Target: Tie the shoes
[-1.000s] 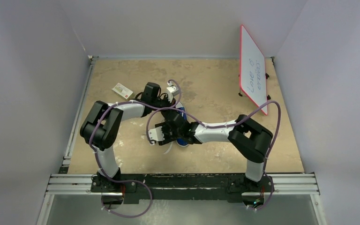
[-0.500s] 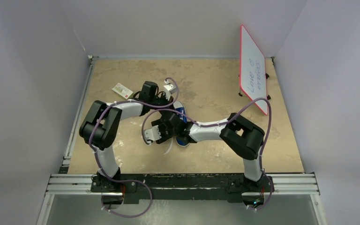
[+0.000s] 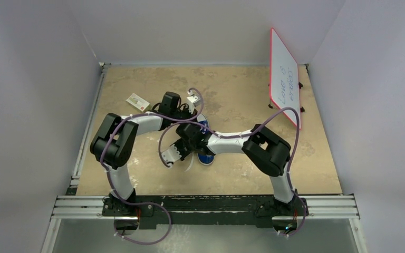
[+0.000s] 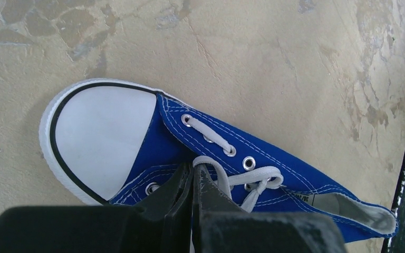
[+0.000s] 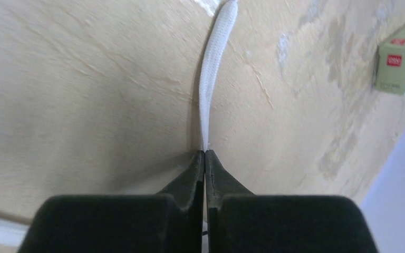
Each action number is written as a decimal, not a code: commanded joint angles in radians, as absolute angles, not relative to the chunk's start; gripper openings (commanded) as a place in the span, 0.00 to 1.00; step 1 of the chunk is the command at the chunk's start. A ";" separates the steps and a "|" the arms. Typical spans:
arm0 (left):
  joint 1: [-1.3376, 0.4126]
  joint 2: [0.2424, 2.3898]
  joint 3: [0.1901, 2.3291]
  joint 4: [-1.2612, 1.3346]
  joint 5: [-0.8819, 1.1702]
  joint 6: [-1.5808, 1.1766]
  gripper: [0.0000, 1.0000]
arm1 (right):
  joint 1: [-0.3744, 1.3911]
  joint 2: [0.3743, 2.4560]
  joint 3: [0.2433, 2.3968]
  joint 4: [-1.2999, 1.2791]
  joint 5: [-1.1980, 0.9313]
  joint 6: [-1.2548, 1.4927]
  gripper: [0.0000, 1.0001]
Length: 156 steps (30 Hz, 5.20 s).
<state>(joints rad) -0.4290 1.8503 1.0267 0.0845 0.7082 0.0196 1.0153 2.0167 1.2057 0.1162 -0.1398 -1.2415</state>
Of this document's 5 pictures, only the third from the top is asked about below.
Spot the blue canvas sneaker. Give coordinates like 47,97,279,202
196,114,215,166

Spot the small white red box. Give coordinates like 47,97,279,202
126,93,150,112

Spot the white shoelace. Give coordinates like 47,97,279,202
184,154,195,172

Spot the purple cable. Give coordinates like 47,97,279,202
99,87,205,246
158,106,308,238

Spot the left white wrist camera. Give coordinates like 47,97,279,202
186,90,201,112

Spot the white board red frame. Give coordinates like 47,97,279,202
269,28,301,125

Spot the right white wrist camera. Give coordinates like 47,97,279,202
160,144,181,168

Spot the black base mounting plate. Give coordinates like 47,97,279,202
102,194,307,232

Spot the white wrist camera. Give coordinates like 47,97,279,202
186,90,201,112
160,144,181,168

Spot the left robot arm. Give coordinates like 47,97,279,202
90,88,204,216

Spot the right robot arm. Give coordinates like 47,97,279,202
161,122,308,215

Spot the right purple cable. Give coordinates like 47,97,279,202
158,106,308,238

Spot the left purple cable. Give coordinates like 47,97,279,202
99,87,205,246

